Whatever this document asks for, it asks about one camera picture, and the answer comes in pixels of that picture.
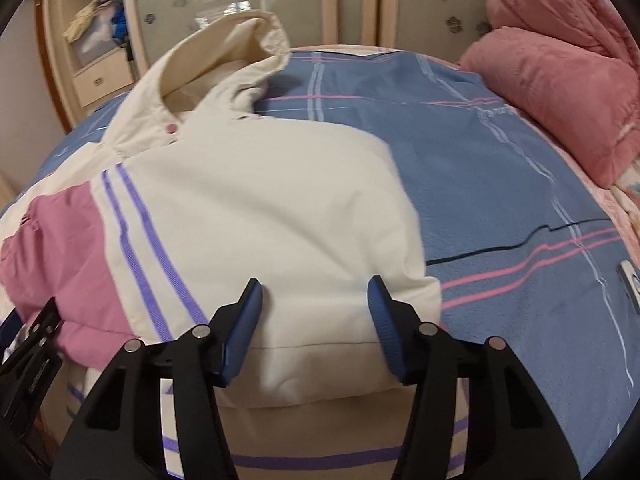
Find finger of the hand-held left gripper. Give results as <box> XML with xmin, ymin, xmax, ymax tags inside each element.
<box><xmin>0</xmin><ymin>297</ymin><xmax>64</xmax><ymax>433</ymax></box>

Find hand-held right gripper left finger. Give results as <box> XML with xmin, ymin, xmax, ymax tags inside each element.
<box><xmin>54</xmin><ymin>278</ymin><xmax>264</xmax><ymax>480</ymax></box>

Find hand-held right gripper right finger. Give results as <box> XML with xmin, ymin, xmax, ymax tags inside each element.
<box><xmin>366</xmin><ymin>275</ymin><xmax>584</xmax><ymax>480</ymax></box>

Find blue clothes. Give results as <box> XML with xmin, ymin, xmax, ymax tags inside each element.
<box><xmin>111</xmin><ymin>6</ymin><xmax>132</xmax><ymax>45</ymax></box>

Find blue plaid bed sheet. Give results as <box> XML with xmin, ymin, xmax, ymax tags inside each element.
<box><xmin>0</xmin><ymin>47</ymin><xmax>637</xmax><ymax>480</ymax></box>

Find white phone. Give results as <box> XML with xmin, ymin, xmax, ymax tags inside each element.
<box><xmin>616</xmin><ymin>260</ymin><xmax>640</xmax><ymax>314</ymax></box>

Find pink floral under sheet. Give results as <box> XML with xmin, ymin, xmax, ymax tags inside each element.
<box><xmin>597</xmin><ymin>157</ymin><xmax>640</xmax><ymax>266</ymax></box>

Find beige wardrobe drawer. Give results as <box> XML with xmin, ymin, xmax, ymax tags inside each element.
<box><xmin>72</xmin><ymin>50</ymin><xmax>137</xmax><ymax>107</ymax></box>

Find folded pink quilt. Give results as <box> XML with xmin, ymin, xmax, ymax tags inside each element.
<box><xmin>457</xmin><ymin>0</ymin><xmax>640</xmax><ymax>189</ymax></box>

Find clear plastic storage box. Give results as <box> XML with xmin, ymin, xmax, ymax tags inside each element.
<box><xmin>69</xmin><ymin>12</ymin><xmax>127</xmax><ymax>69</ymax></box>

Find straw hat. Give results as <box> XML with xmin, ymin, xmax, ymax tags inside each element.
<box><xmin>63</xmin><ymin>0</ymin><xmax>103</xmax><ymax>43</ymax></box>

